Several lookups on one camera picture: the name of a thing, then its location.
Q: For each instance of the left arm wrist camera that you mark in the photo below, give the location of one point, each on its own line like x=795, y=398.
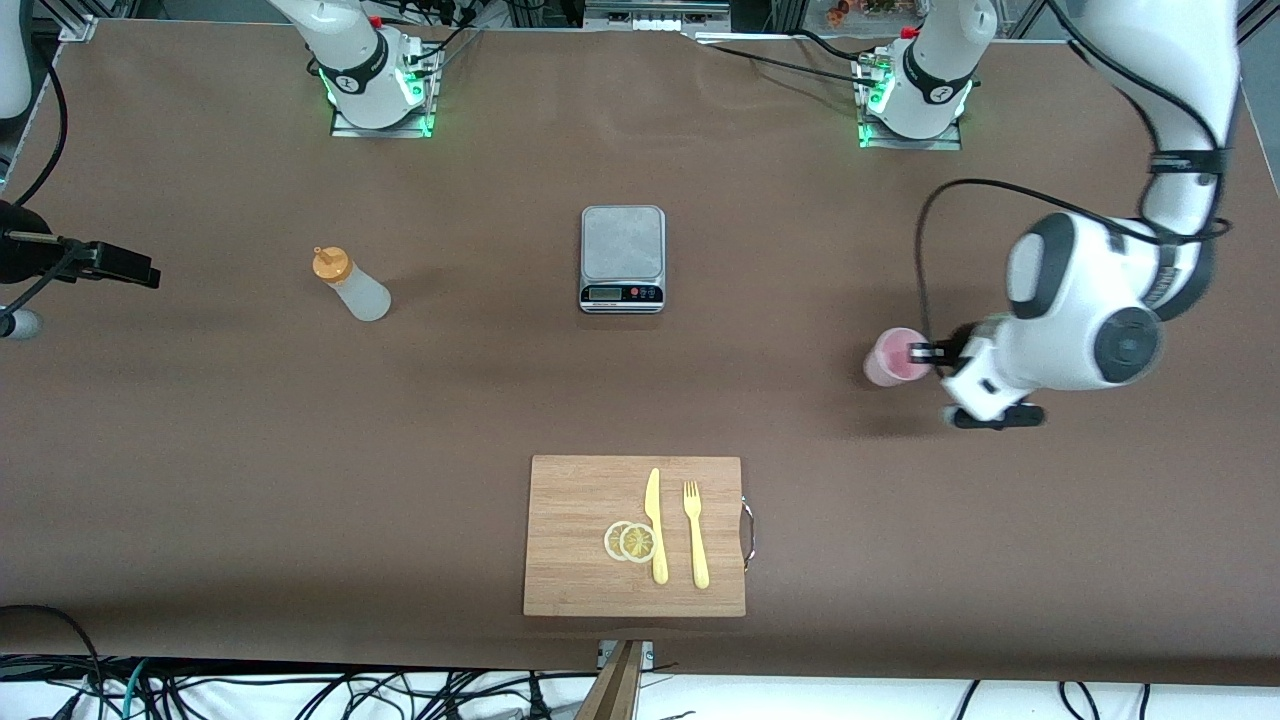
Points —
x=990, y=418

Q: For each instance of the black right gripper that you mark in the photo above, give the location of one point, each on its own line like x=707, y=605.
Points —
x=22, y=255

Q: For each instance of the pink plastic cup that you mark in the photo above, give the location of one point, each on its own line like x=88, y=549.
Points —
x=890, y=370

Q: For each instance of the wooden cutting board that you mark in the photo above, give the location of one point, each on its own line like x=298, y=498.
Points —
x=570, y=580

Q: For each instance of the aluminium frame profile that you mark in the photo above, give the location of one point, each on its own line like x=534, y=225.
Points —
x=78, y=28

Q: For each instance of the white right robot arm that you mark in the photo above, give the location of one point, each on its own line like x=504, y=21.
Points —
x=360, y=70

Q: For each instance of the yellow plastic knife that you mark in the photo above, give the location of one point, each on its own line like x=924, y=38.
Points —
x=657, y=550

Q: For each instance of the silver digital kitchen scale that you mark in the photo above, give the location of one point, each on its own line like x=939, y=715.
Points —
x=622, y=245

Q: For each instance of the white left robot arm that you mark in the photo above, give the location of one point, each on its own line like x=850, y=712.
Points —
x=1080, y=300

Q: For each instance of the lemon slice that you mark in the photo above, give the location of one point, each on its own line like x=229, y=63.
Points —
x=611, y=541
x=637, y=543

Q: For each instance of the yellow plastic fork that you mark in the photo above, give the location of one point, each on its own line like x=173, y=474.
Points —
x=699, y=555

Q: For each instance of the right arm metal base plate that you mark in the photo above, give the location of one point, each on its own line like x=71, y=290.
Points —
x=425, y=125

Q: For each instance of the small metal bracket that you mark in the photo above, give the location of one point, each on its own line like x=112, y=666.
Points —
x=648, y=655

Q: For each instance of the wooden post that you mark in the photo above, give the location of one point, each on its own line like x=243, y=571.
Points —
x=615, y=690

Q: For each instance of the brown table cover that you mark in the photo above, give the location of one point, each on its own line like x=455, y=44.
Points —
x=300, y=450

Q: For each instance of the white power strip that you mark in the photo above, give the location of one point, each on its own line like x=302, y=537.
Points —
x=660, y=26

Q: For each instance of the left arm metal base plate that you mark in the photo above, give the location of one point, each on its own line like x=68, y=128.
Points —
x=950, y=143

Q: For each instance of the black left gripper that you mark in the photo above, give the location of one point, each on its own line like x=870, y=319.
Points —
x=957, y=345

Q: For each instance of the translucent sauce bottle orange cap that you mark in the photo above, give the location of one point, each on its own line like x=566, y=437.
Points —
x=360, y=295

